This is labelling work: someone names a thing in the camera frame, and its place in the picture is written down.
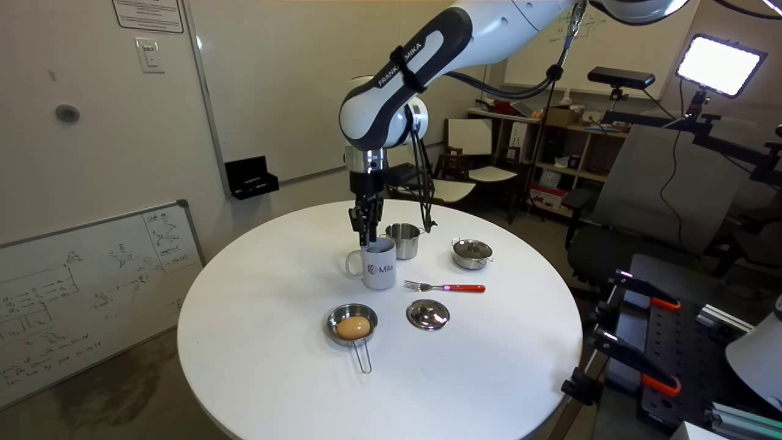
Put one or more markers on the round dark wall knob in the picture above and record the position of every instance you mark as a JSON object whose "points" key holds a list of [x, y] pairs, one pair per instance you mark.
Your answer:
{"points": [[68, 114]]}

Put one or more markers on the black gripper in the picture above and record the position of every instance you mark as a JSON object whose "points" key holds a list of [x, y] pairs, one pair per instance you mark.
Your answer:
{"points": [[367, 192]]}

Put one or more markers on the bright light panel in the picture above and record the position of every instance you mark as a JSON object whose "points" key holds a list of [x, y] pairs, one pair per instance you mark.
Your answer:
{"points": [[719, 65]]}

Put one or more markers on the small dark bowl left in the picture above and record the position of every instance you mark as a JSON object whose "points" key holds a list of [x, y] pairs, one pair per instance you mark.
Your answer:
{"points": [[430, 314]]}

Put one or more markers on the white wall sign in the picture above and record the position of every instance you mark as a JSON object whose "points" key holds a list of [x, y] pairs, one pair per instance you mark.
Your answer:
{"points": [[147, 16]]}

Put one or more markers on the white seat chair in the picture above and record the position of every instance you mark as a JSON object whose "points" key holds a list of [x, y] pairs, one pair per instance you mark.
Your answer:
{"points": [[491, 166]]}

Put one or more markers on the whiteboard leaning on wall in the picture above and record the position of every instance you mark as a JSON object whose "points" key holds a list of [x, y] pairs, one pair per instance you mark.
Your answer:
{"points": [[81, 301]]}

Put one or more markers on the black camera bar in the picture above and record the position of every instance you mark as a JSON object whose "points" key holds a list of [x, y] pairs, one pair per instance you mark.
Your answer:
{"points": [[621, 78]]}

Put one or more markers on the brown egg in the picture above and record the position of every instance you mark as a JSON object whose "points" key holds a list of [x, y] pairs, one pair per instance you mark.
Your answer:
{"points": [[354, 329]]}

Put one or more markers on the wooden shelf unit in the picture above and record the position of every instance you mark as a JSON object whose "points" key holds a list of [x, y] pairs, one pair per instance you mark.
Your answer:
{"points": [[571, 155]]}

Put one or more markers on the aluminium rail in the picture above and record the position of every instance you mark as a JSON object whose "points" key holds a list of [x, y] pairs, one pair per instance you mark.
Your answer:
{"points": [[746, 423]]}

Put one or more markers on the black open case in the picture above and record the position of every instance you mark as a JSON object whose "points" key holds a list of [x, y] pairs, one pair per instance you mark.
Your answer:
{"points": [[251, 177]]}

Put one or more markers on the stainless steel cup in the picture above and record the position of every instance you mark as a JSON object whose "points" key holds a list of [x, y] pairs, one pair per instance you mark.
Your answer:
{"points": [[405, 246]]}

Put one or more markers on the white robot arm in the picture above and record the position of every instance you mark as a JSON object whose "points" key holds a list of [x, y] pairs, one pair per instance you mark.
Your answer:
{"points": [[408, 82]]}

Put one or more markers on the small steel pan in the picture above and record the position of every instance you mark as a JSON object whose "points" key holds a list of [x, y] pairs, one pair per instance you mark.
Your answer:
{"points": [[351, 343]]}

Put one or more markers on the white light switch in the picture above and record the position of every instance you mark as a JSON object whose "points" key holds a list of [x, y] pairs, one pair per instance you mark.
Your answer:
{"points": [[150, 54]]}

